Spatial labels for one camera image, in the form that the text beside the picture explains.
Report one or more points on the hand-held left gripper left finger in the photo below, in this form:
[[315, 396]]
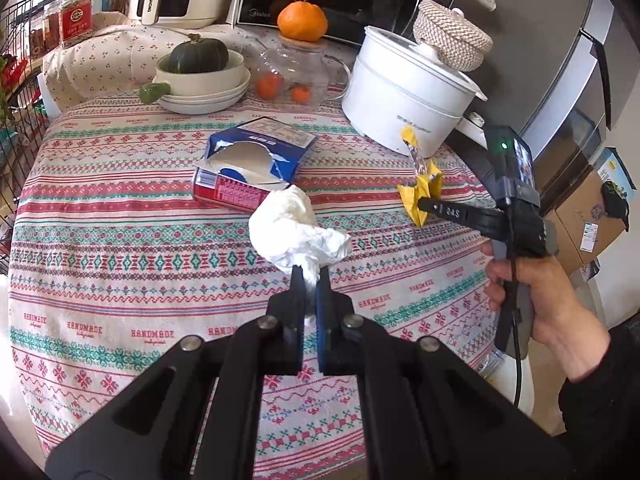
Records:
[[298, 285]]

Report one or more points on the white tissue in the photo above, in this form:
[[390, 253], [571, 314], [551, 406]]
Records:
[[290, 225]]

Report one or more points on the red label jar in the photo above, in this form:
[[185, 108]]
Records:
[[76, 20]]

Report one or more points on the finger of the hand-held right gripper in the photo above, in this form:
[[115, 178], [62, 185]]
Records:
[[455, 211]]

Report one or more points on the patterned tablecloth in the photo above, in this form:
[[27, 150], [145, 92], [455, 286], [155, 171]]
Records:
[[125, 260]]

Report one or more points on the glass jar with cork lid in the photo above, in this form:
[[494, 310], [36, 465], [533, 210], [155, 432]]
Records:
[[312, 65]]

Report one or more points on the small orange mandarin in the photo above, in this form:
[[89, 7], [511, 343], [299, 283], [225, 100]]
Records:
[[270, 85], [301, 94]]

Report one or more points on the dark green pumpkin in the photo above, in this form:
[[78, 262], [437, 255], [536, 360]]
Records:
[[197, 56]]

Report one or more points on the small-flower print cloth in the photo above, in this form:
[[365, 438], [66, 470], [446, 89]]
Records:
[[115, 55]]

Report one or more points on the white electric pot with lid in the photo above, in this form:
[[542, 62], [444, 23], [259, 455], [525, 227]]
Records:
[[400, 95]]

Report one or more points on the person's right hand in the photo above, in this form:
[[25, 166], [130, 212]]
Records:
[[555, 300]]

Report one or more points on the cream bowl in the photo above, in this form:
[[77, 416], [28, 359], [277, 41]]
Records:
[[205, 82]]

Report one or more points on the blue and red tissue box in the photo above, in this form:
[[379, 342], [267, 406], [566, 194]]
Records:
[[260, 132]]

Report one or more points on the large orange mandarin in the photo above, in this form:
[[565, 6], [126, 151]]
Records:
[[302, 21]]

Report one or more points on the cardboard box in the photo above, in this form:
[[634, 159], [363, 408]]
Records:
[[585, 220]]

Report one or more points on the person's right forearm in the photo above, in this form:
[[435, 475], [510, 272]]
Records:
[[605, 395]]

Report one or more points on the grey refrigerator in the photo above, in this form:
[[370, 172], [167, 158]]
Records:
[[550, 60]]

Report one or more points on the brown food jar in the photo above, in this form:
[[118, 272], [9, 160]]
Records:
[[51, 27]]

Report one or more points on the green stubby object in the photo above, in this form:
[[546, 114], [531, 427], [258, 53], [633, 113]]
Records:
[[152, 92]]

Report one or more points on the yellow candy wrapper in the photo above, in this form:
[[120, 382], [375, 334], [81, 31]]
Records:
[[425, 195]]

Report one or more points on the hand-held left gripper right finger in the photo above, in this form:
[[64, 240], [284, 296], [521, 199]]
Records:
[[322, 290]]

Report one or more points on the woven lidded basket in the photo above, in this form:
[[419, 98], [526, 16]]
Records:
[[450, 35]]

